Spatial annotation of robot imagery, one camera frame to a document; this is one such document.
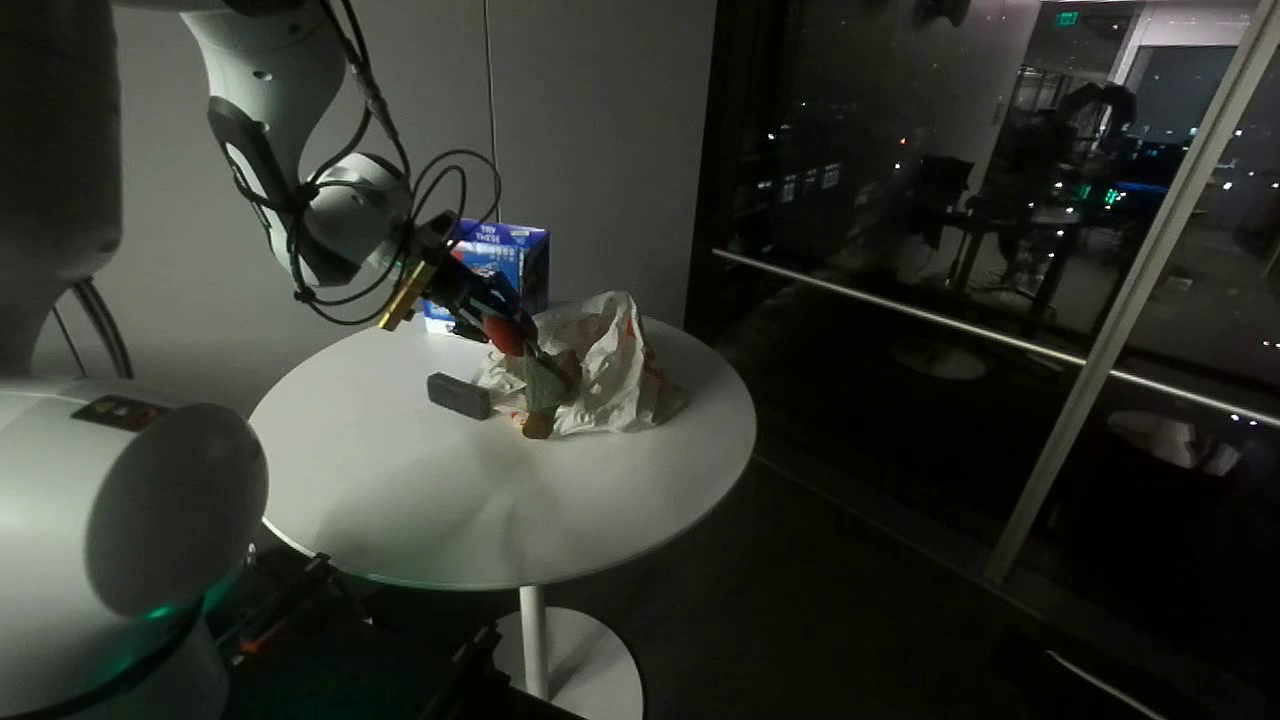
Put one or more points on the white plastic bag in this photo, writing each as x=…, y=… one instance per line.
x=616, y=365

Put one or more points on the brown plush toy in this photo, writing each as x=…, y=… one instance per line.
x=544, y=394

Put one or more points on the gold wrist camera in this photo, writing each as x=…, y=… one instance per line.
x=407, y=299

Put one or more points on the blue snack pack box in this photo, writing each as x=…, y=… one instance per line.
x=506, y=255

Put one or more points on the round white table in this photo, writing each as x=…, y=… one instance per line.
x=397, y=490

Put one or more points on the red plush tomato toy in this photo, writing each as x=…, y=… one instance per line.
x=506, y=338

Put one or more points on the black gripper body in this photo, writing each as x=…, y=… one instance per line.
x=452, y=286

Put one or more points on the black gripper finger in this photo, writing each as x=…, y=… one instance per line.
x=518, y=323
x=482, y=338

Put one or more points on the white window frame post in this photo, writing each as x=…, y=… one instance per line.
x=1253, y=55

